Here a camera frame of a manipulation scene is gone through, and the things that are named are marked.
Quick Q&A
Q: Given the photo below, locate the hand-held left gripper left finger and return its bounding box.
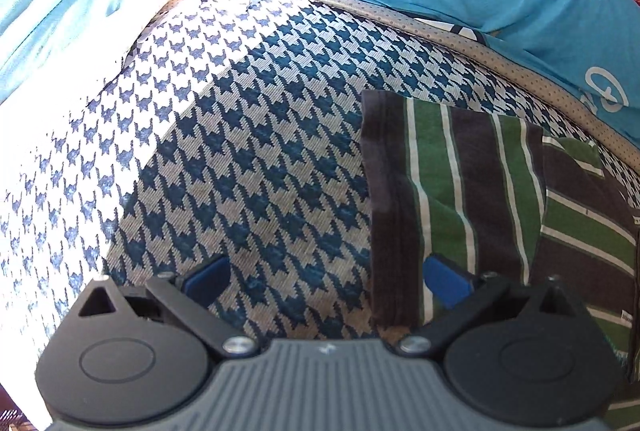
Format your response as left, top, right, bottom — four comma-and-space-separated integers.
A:
75, 256, 258, 357

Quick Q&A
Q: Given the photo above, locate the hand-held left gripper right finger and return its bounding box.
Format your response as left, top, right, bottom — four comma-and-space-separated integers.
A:
399, 255, 576, 357

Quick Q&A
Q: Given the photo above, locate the green brown striped shirt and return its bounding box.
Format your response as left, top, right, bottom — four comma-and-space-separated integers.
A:
360, 90, 640, 431

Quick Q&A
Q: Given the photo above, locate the houndstooth bed sheet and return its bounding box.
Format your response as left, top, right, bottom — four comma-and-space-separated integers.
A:
0, 0, 640, 412

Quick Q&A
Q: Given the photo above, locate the beige dotted mattress edge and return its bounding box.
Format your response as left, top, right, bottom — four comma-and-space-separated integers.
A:
120, 0, 640, 159

